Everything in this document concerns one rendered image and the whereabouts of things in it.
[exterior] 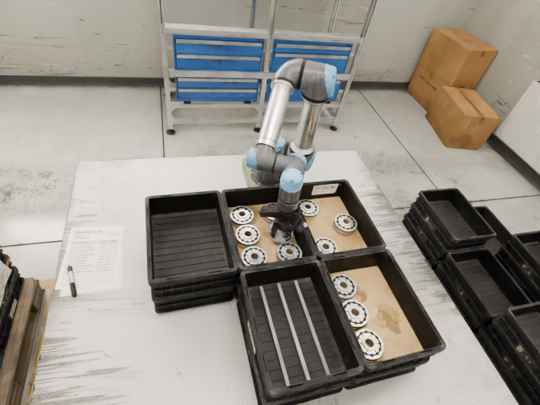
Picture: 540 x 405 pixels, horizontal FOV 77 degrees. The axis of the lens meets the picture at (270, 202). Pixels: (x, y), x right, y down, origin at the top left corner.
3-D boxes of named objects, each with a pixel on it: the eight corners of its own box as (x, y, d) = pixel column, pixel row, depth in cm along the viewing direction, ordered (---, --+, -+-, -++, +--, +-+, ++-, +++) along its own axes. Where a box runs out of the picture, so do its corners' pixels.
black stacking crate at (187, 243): (148, 216, 143) (145, 197, 135) (218, 209, 151) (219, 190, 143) (152, 301, 118) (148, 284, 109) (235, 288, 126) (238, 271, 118)
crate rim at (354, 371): (239, 274, 119) (239, 270, 117) (317, 261, 127) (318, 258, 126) (267, 398, 93) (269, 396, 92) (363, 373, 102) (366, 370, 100)
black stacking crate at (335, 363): (237, 288, 126) (239, 272, 118) (311, 276, 134) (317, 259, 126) (263, 407, 100) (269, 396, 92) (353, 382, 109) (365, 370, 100)
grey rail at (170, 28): (159, 28, 258) (158, 22, 254) (359, 39, 302) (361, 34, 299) (160, 34, 251) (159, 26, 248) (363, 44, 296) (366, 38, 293)
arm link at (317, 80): (284, 155, 176) (304, 52, 134) (312, 161, 175) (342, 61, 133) (280, 170, 168) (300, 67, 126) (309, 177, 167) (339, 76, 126)
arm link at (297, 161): (280, 146, 126) (274, 165, 119) (309, 153, 125) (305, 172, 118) (277, 162, 132) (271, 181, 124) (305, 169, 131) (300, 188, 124)
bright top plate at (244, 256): (239, 247, 133) (239, 247, 132) (264, 246, 135) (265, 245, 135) (243, 269, 126) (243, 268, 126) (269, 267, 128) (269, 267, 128)
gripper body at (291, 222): (289, 239, 130) (294, 218, 121) (270, 228, 132) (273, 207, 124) (299, 226, 135) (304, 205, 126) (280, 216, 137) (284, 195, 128)
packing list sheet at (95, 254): (67, 228, 146) (66, 227, 146) (124, 223, 152) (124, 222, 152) (53, 297, 125) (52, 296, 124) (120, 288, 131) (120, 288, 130)
